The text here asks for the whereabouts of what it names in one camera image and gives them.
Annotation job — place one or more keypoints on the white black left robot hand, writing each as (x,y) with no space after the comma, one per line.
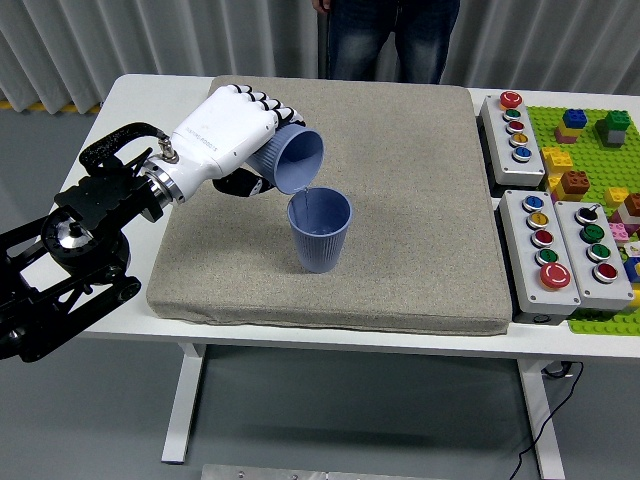
(220,135)

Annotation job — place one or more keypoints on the person's right hand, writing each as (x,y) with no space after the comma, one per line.
(320,4)

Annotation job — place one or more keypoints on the blue ribbed cup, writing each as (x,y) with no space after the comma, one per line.
(295,160)
(320,250)

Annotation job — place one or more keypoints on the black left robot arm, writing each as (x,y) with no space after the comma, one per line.
(75,240)

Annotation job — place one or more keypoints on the person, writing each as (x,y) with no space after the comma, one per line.
(360,35)

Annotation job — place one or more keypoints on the grey pleated curtain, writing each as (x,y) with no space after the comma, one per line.
(200,35)

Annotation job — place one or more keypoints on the yellow black floor tape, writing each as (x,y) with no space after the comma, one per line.
(45,106)

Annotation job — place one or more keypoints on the grey-brown mat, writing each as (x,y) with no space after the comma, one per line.
(400,165)

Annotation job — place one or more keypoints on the grey five-button box, slim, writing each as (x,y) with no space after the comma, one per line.
(500,150)

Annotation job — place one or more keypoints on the white table leg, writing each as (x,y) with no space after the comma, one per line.
(182,400)
(542,415)

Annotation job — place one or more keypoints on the blue yellow pink block stack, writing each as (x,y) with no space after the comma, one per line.
(572,122)

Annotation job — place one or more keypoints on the large yellow block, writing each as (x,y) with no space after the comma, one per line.
(556,159)

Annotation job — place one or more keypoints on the small yellow block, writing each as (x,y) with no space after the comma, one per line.
(552,182)

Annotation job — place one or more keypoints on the green brick baseplate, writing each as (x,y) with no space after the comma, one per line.
(592,160)

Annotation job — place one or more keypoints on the green grey block stack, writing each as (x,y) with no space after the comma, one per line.
(614,127)

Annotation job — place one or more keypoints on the grey five-button box, large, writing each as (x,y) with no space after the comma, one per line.
(525,280)

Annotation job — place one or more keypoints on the brown pink block stack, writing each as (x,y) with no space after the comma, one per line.
(631,210)

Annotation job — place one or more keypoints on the grey box with selector switch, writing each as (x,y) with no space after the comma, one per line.
(575,240)

